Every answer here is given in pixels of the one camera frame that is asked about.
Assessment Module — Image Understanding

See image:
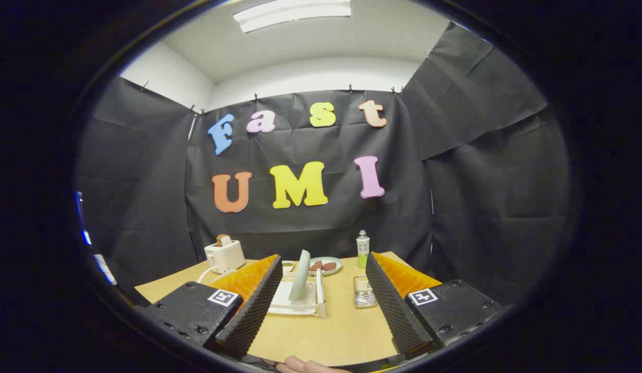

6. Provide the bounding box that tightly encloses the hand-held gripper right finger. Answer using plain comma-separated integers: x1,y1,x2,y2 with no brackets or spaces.
365,252,502,359

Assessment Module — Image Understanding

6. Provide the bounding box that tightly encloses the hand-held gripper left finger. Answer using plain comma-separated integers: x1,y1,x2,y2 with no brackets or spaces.
140,254,284,361

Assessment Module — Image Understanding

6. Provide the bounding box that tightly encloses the metal wire basket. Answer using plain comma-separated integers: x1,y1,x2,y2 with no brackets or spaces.
353,275,377,309

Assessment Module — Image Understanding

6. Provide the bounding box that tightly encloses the white wire dish rack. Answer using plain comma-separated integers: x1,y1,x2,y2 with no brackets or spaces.
268,261,327,319

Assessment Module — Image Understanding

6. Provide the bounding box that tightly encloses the pale green food plate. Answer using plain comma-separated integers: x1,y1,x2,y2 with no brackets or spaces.
308,257,343,276

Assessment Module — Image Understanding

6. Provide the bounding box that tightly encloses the white toaster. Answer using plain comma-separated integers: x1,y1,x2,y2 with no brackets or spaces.
205,240,246,274

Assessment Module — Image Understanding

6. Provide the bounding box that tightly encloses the green tea bottle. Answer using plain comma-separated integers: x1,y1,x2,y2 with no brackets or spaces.
356,230,370,269

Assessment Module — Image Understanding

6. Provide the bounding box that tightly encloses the ceiling light panel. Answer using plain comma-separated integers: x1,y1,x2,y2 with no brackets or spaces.
233,0,352,34

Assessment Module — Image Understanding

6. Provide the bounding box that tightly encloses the white toaster cable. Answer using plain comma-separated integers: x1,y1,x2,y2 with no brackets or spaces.
198,265,239,284

